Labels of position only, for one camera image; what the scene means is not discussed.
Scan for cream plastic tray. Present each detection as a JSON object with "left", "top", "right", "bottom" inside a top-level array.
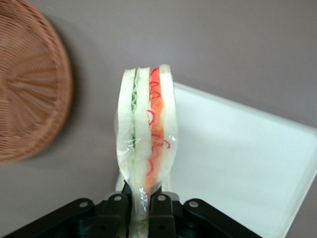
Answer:
[{"left": 162, "top": 81, "right": 317, "bottom": 238}]

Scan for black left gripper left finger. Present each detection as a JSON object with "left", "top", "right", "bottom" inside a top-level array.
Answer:
[{"left": 2, "top": 183, "right": 131, "bottom": 238}]

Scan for triangle sandwich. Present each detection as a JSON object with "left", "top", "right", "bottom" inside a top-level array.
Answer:
[{"left": 112, "top": 63, "right": 179, "bottom": 238}]

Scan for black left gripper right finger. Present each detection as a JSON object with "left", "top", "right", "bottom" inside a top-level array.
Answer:
[{"left": 148, "top": 194, "right": 261, "bottom": 238}]

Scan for brown wicker basket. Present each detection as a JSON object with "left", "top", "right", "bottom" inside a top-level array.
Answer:
[{"left": 0, "top": 0, "right": 74, "bottom": 164}]

